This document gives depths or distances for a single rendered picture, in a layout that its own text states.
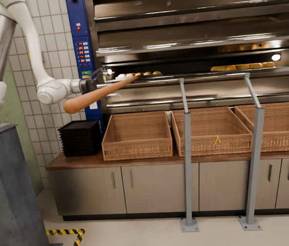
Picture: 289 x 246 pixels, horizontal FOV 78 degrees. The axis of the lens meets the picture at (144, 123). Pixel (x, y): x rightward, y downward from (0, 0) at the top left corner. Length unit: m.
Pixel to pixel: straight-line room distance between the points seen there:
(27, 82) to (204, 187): 1.92
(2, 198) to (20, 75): 1.27
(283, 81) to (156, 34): 1.27
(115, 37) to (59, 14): 0.53
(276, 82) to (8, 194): 2.26
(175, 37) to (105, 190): 1.46
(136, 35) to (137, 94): 0.54
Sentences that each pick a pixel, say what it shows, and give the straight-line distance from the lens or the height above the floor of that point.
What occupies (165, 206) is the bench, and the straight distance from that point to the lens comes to 1.65.
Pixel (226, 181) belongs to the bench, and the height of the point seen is 0.37.
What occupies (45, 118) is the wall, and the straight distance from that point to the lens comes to 2.17.
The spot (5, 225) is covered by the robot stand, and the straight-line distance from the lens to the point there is 1.45.
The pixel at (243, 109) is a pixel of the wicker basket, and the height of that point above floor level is 0.82.
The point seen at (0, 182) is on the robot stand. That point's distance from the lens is 1.27.
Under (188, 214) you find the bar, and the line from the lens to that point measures 1.64.
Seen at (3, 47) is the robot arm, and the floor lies 1.45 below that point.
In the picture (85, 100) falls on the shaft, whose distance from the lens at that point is 0.44.
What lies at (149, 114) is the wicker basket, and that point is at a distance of 1.80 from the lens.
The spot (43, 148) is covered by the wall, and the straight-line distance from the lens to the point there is 2.31.
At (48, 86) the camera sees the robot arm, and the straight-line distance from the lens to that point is 1.10.
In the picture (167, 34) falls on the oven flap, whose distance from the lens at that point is 1.83.
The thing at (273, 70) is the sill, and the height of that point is 1.16.
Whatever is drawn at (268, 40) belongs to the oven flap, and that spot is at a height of 1.40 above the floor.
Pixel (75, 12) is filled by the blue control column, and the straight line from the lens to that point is 1.95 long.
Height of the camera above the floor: 1.24
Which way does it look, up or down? 16 degrees down
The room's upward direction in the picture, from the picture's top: 5 degrees counter-clockwise
